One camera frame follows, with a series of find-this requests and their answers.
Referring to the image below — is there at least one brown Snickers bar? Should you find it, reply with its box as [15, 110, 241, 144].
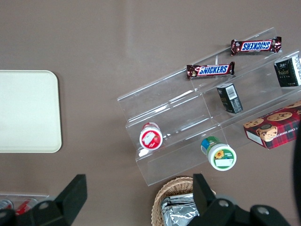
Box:
[186, 61, 236, 80]
[230, 36, 283, 57]

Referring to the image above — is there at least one red lidded yogurt cup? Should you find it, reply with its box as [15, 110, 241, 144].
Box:
[139, 121, 164, 151]

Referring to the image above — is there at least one red plaid cookie box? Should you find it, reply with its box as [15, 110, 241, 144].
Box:
[243, 100, 301, 150]

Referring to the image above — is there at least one light wicker basket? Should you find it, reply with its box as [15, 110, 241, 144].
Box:
[151, 176, 217, 226]

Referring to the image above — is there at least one black drink carton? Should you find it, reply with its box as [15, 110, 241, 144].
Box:
[274, 54, 301, 88]
[216, 82, 244, 114]

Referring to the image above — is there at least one clear acrylic bottle rack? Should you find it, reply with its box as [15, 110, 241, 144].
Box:
[0, 193, 50, 212]

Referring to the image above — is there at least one clear acrylic stepped stand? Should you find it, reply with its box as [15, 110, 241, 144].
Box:
[117, 27, 301, 187]

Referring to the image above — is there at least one green lidded yogurt cup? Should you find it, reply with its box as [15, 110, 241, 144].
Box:
[200, 136, 238, 171]

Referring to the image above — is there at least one cream plastic tray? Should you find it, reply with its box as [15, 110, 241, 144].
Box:
[0, 70, 63, 153]

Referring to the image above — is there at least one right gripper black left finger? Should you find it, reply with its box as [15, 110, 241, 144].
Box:
[0, 174, 88, 226]

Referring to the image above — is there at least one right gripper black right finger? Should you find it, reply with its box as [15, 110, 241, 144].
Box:
[188, 173, 291, 226]

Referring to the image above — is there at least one silver foil wrapped package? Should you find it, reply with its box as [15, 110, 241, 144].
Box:
[160, 193, 196, 206]
[164, 202, 200, 226]

